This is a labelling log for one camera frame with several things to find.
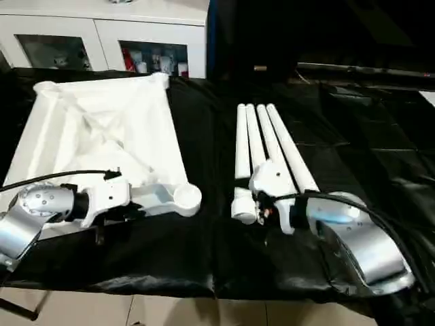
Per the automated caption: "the black mat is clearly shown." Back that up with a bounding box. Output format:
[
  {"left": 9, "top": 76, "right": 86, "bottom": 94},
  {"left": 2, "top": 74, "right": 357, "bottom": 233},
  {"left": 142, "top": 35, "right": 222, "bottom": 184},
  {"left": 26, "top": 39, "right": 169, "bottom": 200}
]
[{"left": 0, "top": 67, "right": 435, "bottom": 301}]

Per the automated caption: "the white plastic table top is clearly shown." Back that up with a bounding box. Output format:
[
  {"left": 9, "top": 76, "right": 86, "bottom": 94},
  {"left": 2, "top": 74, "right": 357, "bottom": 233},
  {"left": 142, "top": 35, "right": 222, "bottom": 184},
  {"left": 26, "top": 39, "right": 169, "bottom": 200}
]
[{"left": 0, "top": 72, "right": 203, "bottom": 238}]

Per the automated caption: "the black furniture with gold label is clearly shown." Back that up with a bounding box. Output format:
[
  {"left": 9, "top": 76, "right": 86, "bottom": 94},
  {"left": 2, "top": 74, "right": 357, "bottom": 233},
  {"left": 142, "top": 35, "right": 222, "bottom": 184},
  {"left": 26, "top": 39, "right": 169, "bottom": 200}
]
[{"left": 209, "top": 0, "right": 435, "bottom": 92}]

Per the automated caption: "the white plastic table leg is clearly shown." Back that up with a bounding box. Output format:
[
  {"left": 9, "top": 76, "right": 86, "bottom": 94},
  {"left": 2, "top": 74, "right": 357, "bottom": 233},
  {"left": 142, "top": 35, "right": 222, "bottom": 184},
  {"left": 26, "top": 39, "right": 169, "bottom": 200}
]
[
  {"left": 266, "top": 103, "right": 320, "bottom": 196},
  {"left": 246, "top": 104, "right": 270, "bottom": 176},
  {"left": 230, "top": 103, "right": 258, "bottom": 225},
  {"left": 256, "top": 104, "right": 296, "bottom": 194}
]

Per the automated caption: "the white cabinet with glass doors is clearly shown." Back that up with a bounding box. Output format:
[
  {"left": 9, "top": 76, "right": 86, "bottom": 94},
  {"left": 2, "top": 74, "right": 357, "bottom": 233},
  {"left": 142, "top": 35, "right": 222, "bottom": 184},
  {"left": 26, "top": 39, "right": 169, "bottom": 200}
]
[{"left": 0, "top": 0, "right": 209, "bottom": 79}]

